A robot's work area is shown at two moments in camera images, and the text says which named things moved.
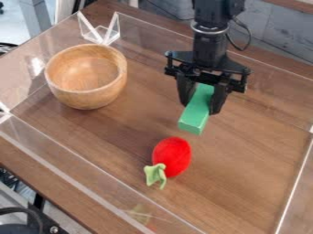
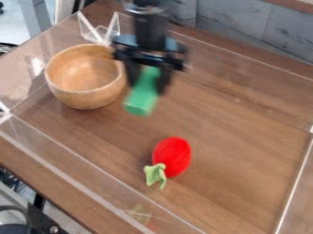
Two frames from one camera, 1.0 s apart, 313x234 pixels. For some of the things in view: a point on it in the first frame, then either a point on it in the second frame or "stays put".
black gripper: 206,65 -> 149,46
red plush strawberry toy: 171,158 stays put
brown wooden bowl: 85,75 stays put
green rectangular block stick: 194,117 -> 141,97
